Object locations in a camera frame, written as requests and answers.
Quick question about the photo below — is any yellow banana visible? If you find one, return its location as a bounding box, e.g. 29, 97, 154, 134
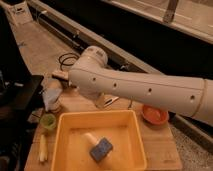
39, 134, 48, 162

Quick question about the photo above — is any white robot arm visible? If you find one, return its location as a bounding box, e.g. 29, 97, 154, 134
69, 46, 213, 126

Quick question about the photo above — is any red bowl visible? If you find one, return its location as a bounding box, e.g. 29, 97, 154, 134
142, 105, 169, 125

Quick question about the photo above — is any yellow plastic tub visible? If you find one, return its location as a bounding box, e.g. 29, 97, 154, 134
51, 110, 147, 171

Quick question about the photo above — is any blue sponge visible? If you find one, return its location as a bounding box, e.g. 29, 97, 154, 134
89, 138, 113, 163

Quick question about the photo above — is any green cup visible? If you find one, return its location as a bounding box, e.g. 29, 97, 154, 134
40, 114, 56, 131

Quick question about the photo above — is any black side furniture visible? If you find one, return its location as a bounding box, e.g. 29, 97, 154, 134
0, 6, 44, 171

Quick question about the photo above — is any white box with label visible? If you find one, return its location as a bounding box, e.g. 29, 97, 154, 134
7, 1, 33, 26

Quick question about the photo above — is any black coiled cable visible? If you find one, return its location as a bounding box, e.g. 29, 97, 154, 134
58, 52, 81, 72

